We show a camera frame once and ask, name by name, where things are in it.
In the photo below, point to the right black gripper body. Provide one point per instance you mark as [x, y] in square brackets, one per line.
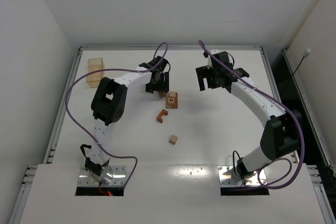
[203, 76]

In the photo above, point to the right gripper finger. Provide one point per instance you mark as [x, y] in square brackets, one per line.
[205, 82]
[204, 71]

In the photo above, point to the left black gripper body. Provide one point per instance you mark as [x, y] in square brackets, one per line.
[156, 86]

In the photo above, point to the reddish long wood block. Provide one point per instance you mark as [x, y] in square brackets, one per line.
[175, 106]

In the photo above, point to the letter N wood cube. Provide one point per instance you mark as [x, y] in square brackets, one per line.
[170, 101]

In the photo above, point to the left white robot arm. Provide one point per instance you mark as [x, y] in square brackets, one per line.
[109, 103]

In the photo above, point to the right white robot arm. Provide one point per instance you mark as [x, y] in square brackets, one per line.
[282, 130]

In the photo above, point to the brown arch wood block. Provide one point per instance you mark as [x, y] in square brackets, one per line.
[160, 116]

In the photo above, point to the lone light wood cube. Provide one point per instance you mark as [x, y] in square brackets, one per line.
[173, 139]

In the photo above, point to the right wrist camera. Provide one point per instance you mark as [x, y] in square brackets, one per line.
[209, 58]

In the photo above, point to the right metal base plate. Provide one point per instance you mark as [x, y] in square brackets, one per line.
[228, 179]

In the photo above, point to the metal base plate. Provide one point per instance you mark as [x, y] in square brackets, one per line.
[228, 179]
[111, 176]

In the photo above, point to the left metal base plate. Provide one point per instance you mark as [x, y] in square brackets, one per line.
[111, 176]

